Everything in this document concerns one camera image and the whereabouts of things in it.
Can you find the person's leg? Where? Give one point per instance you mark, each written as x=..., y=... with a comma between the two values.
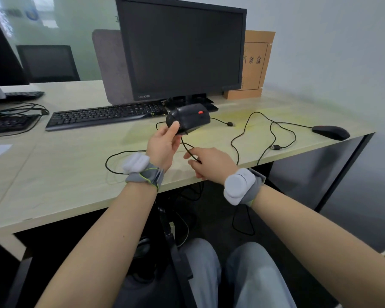
x=202, y=275
x=260, y=279

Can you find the pale wooden table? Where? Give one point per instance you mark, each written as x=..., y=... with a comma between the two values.
x=67, y=89
x=67, y=189

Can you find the person's right forearm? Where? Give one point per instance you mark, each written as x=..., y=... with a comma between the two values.
x=324, y=227

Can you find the grey table side panel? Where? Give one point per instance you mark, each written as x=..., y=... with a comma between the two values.
x=308, y=176

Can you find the grey felt divider panel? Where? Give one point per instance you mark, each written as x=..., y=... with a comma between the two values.
x=110, y=67

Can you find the person's left forearm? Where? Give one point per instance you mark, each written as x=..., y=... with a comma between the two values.
x=99, y=246

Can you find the black office chair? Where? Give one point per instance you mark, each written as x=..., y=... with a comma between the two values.
x=48, y=64

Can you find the person's left hand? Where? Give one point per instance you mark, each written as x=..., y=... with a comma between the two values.
x=162, y=147

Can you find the printed glass partition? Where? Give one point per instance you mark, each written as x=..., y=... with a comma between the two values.
x=77, y=28

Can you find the thin black keyboard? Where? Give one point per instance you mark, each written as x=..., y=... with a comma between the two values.
x=25, y=95

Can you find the person's left leg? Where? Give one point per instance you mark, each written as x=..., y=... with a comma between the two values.
x=202, y=275

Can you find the black computer monitor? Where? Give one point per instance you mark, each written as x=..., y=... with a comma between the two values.
x=1, y=60
x=179, y=48

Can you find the person's right hand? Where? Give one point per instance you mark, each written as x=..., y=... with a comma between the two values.
x=215, y=165

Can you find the brown cardboard file box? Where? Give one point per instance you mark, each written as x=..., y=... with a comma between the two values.
x=256, y=64

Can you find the person's right leg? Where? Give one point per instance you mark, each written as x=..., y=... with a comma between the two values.
x=260, y=279

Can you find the black metal table frame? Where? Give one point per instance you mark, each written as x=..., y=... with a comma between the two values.
x=346, y=171

